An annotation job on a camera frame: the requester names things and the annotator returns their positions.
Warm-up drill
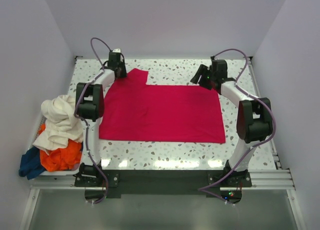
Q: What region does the blue t shirt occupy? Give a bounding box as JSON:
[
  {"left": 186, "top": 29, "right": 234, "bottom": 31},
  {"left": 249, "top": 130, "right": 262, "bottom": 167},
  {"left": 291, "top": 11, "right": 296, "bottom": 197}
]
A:
[{"left": 18, "top": 146, "right": 46, "bottom": 180}]

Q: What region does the magenta t shirt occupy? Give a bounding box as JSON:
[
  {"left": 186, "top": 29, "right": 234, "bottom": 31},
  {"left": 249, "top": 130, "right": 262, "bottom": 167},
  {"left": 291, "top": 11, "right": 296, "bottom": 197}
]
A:
[{"left": 98, "top": 68, "right": 226, "bottom": 144}]

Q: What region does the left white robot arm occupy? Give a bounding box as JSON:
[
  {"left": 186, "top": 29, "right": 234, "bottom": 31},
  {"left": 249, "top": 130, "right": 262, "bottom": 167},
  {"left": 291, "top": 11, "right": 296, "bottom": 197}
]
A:
[{"left": 74, "top": 48, "right": 127, "bottom": 188}]

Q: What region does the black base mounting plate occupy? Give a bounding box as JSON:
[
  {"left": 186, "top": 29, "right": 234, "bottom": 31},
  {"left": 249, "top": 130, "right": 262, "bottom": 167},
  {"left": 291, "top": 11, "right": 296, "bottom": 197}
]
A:
[{"left": 74, "top": 166, "right": 252, "bottom": 200}]

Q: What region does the orange t shirt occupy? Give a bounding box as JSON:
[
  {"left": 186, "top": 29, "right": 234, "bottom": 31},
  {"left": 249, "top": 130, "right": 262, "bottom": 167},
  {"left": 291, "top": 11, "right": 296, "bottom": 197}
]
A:
[{"left": 39, "top": 139, "right": 83, "bottom": 172}]

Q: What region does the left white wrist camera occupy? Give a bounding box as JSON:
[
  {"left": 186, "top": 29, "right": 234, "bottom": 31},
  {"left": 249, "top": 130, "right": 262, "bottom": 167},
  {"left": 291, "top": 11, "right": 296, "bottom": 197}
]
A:
[{"left": 112, "top": 48, "right": 122, "bottom": 53}]

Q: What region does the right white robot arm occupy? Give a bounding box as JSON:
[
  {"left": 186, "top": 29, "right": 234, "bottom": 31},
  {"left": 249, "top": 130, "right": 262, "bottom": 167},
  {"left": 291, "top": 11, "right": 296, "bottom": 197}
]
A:
[{"left": 190, "top": 58, "right": 276, "bottom": 191}]

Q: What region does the cream t shirt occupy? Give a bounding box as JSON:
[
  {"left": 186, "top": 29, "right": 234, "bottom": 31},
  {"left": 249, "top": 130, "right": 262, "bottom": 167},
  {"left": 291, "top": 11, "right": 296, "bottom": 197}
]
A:
[{"left": 33, "top": 95, "right": 83, "bottom": 153}]

